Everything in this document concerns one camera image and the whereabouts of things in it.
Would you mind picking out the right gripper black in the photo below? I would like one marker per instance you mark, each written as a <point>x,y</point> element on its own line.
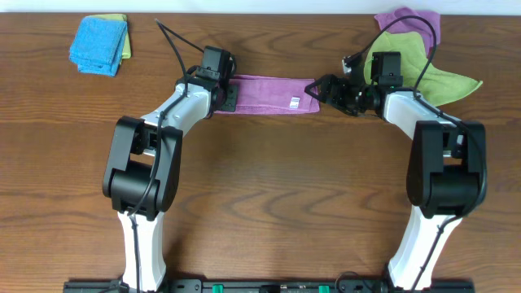
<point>336,94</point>

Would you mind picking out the folded green cloth under blue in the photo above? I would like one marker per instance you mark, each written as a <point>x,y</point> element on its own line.
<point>126,51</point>

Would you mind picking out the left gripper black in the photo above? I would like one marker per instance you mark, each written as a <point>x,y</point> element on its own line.
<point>231,98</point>

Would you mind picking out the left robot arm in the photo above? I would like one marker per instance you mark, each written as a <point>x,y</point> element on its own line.
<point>143,170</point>

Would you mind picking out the green microfiber cloth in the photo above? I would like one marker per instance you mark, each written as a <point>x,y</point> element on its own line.
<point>437,87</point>

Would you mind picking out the crumpled purple cloth at back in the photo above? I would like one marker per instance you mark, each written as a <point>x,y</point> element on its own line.
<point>413,25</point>

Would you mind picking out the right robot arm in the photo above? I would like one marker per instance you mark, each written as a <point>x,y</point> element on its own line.
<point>446,176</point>

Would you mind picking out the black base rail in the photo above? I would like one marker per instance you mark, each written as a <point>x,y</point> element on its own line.
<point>199,286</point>

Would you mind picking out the purple microfiber cloth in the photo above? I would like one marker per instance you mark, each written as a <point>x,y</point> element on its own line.
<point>267,96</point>

